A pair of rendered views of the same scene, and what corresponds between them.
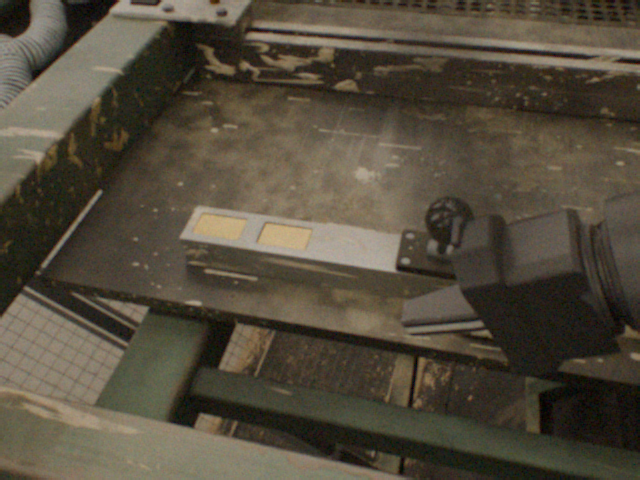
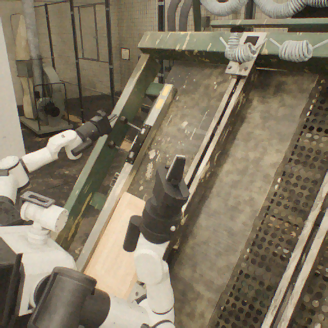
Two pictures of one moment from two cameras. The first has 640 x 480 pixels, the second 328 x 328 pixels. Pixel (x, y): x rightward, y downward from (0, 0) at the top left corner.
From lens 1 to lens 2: 1.55 m
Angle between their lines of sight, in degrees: 82
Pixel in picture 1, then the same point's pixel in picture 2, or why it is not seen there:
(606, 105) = not seen: hidden behind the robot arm
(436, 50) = (206, 139)
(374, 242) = (152, 120)
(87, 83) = (203, 45)
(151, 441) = (129, 90)
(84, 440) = (131, 81)
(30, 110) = (195, 38)
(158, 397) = (152, 91)
